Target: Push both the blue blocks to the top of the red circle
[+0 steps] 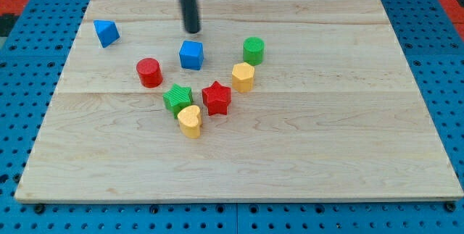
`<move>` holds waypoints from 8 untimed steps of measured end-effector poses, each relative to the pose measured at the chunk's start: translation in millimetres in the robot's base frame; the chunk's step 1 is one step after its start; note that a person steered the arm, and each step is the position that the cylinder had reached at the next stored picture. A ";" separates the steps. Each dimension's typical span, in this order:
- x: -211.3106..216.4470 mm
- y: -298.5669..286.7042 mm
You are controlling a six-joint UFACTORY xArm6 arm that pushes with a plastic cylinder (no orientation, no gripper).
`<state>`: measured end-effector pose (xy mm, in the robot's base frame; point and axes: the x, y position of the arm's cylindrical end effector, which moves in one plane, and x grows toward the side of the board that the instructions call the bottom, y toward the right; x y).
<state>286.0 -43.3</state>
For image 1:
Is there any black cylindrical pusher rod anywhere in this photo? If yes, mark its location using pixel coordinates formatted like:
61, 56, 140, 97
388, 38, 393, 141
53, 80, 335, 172
179, 0, 201, 34

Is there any blue cube block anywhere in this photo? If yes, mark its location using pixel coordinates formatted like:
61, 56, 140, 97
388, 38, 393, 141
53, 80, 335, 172
179, 41, 204, 70

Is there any green cylinder block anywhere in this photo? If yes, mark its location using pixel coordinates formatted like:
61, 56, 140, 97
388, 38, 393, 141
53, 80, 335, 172
243, 37, 265, 66

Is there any blue triangular block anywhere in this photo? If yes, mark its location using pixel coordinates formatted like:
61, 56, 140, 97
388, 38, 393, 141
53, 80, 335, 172
94, 20, 120, 48

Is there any red cylinder block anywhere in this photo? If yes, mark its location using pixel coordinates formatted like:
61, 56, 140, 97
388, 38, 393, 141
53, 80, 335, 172
136, 58, 163, 88

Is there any yellow hexagon block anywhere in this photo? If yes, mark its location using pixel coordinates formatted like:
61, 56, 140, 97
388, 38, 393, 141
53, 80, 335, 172
232, 62, 254, 93

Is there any green star block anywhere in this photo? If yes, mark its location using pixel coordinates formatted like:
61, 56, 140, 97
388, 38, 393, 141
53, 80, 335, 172
162, 83, 193, 119

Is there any red star block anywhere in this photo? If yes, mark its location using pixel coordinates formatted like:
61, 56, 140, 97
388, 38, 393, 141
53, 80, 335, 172
202, 81, 231, 116

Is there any yellow heart block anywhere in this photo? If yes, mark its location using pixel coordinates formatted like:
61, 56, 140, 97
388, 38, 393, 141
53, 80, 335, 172
178, 105, 202, 139

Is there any light wooden board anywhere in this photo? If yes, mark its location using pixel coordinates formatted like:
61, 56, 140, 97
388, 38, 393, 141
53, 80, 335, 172
15, 0, 463, 204

